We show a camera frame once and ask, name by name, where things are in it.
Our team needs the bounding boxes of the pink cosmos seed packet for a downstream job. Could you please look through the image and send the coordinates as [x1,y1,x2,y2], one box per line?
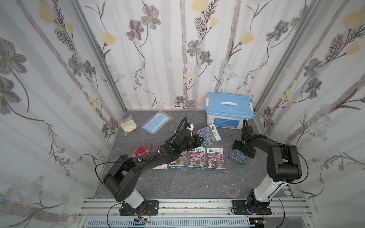
[207,148,226,173]
[189,147,207,171]

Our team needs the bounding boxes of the white back-side seed packet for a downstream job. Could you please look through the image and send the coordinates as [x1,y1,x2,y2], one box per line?
[169,151,187,170]

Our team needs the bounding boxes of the lavender seed packet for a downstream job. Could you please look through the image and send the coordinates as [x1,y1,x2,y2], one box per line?
[228,149,247,165]
[197,124,221,148]

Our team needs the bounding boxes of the hollyhock seed packet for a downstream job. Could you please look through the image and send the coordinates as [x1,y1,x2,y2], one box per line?
[153,147,168,170]
[133,144,151,157]

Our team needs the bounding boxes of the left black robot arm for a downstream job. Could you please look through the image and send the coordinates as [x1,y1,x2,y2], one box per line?
[102,129,204,215]

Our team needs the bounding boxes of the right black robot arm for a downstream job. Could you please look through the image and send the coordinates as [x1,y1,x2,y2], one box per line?
[232,125,302,215]

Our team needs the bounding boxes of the bagged blue face masks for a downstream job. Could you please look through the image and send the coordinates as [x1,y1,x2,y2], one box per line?
[142,111,173,135]

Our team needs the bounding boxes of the blue lidded storage box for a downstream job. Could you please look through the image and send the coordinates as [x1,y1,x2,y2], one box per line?
[206,92,254,129]

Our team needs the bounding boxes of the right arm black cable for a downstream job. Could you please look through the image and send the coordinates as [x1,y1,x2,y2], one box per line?
[242,118,309,228]

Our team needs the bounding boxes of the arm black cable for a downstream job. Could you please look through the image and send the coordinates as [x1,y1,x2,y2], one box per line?
[94,116,189,228]
[242,118,309,228]

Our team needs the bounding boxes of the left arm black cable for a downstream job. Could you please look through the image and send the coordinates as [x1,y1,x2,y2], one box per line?
[94,116,189,228]

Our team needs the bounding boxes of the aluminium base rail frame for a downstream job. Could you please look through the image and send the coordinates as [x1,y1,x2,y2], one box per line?
[78,198,319,228]

